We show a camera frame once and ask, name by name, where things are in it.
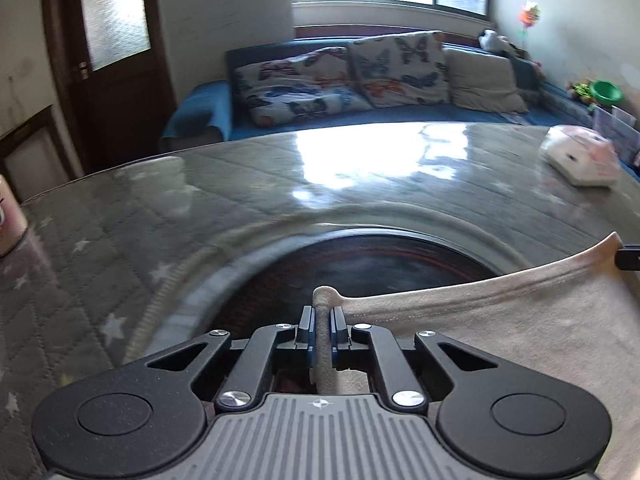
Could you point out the blue sofa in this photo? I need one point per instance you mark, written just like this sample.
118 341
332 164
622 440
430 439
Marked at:
213 112

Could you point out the plain beige cushion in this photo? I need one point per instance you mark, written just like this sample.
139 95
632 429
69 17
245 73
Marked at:
482 82

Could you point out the colourful pinwheel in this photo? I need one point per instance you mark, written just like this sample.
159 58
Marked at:
529 16

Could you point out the butterfly cushion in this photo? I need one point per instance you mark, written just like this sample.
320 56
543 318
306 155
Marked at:
308 86
401 70

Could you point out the left butterfly cushion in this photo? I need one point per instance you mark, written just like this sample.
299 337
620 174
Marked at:
308 86

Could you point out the grey quilted table cover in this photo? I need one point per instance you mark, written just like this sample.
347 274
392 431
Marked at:
134 259

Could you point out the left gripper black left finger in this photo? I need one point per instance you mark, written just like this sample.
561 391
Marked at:
144 416

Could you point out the dark wooden door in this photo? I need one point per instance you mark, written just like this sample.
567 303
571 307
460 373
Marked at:
109 67

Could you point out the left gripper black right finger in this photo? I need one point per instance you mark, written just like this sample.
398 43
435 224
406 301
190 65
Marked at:
488 414

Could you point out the pink cartoon bottle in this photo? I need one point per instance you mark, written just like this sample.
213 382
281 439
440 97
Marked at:
13 223

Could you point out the clear plastic storage box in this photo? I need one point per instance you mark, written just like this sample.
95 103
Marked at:
624 138

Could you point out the white pink tissue pack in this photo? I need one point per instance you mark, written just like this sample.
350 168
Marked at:
582 156

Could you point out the cream beige garment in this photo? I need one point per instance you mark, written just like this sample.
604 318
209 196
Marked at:
576 319

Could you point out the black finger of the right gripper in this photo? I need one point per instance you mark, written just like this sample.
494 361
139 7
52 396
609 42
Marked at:
627 258

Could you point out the green bowl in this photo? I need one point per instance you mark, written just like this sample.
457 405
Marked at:
605 93

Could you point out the black white plush toy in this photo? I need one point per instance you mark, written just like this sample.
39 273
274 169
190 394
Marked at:
494 43

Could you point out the right butterfly cushion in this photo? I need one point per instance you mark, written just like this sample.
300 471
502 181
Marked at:
401 70

